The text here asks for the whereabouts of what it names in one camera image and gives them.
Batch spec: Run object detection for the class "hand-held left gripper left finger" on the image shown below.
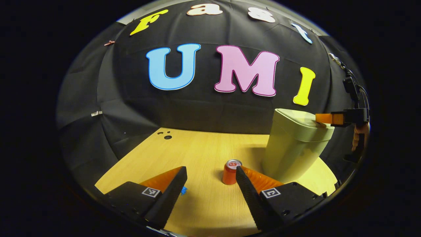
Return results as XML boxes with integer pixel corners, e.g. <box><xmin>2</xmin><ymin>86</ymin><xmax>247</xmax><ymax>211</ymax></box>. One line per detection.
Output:
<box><xmin>104</xmin><ymin>166</ymin><xmax>188</xmax><ymax>230</ymax></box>

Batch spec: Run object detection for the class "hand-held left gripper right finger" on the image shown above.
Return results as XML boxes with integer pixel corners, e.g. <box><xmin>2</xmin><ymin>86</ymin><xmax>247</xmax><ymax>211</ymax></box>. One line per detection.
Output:
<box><xmin>235</xmin><ymin>166</ymin><xmax>328</xmax><ymax>231</ymax></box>

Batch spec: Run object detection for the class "orange pop can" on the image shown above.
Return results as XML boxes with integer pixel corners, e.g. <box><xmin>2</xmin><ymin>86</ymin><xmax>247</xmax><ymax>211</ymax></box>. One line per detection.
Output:
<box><xmin>222</xmin><ymin>159</ymin><xmax>243</xmax><ymax>185</ymax></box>

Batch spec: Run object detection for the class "green desktop garbage bin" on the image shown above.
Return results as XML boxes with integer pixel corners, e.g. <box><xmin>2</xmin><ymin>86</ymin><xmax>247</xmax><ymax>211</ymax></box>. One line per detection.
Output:
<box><xmin>261</xmin><ymin>108</ymin><xmax>335</xmax><ymax>183</ymax></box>

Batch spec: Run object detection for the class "wooden desktop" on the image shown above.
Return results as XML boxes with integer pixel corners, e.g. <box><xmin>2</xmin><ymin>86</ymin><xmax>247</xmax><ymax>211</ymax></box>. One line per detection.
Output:
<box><xmin>95</xmin><ymin>127</ymin><xmax>338</xmax><ymax>237</ymax></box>

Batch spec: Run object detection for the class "black backdrop cloth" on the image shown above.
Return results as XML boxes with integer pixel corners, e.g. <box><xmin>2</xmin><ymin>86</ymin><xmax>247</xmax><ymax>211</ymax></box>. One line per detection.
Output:
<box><xmin>56</xmin><ymin>0</ymin><xmax>365</xmax><ymax>185</ymax></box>

